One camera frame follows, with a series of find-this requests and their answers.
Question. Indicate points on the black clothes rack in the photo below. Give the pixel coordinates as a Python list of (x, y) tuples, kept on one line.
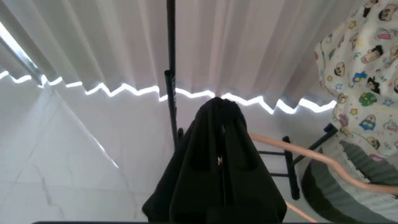
[(171, 62)]

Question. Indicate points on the cream printed garment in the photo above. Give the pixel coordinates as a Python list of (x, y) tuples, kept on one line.
[(360, 77)]

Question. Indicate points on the white laundry basket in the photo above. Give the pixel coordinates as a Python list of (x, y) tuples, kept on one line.
[(329, 193)]

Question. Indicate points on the pink clothes hanger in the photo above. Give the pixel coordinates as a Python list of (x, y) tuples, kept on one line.
[(311, 155)]

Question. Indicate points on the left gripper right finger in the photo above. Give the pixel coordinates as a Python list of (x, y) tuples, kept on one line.
[(252, 186)]

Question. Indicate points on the black garment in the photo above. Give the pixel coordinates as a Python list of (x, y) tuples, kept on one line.
[(224, 107)]

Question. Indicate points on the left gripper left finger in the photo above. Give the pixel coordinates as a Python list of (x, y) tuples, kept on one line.
[(196, 186)]

